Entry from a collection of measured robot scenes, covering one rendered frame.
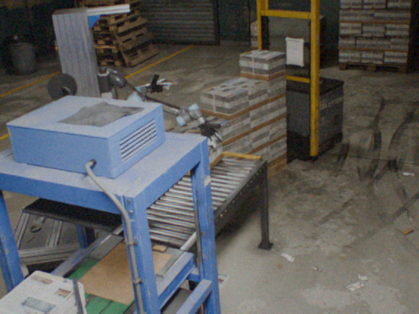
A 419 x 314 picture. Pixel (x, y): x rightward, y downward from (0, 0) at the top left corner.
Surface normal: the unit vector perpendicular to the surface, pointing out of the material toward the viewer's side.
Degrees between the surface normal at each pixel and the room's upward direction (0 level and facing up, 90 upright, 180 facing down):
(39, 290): 1
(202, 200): 90
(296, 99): 90
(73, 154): 90
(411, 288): 0
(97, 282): 0
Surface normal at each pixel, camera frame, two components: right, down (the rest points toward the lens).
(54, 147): -0.45, 0.39
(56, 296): -0.09, -0.90
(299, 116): -0.70, 0.33
